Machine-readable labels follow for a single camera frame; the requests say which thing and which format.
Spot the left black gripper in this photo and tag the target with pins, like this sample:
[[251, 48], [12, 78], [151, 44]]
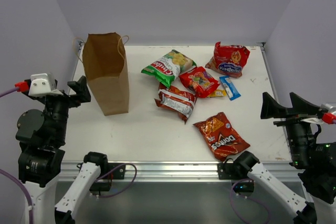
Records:
[[66, 100]]

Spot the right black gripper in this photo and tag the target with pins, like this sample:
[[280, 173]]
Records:
[[271, 107]]

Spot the brown paper bag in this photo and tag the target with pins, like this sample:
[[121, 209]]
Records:
[[104, 61]]

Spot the blue snack bar wrapper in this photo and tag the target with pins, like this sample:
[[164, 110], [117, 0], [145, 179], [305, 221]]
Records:
[[229, 87]]

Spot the yellow M&M's candy packet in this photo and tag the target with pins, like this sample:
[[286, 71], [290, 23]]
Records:
[[217, 93]]

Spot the red patterned snack bag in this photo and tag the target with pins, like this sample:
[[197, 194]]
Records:
[[228, 60]]

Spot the green snack bag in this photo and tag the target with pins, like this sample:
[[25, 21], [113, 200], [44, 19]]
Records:
[[169, 67]]

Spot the red fruit gummies bag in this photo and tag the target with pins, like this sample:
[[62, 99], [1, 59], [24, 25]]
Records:
[[199, 81]]

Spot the red Doritos chip bag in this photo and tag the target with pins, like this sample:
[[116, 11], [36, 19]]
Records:
[[174, 99]]

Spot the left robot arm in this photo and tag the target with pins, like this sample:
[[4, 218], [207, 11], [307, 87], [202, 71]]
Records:
[[41, 134]]

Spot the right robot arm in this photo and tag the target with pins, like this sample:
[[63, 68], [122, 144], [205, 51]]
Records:
[[316, 162]]

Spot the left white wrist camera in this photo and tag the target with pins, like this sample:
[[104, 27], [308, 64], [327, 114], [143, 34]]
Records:
[[43, 84]]

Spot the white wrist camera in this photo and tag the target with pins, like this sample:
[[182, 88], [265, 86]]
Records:
[[43, 84], [326, 115]]

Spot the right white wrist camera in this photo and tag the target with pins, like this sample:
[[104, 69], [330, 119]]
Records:
[[326, 115]]

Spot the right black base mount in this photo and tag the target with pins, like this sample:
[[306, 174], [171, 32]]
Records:
[[226, 171]]

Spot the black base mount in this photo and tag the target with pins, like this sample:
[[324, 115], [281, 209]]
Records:
[[111, 172], [226, 171]]

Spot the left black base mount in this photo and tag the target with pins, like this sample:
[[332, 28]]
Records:
[[111, 172]]

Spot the aluminium front rail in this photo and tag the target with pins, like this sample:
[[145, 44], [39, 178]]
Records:
[[169, 172]]

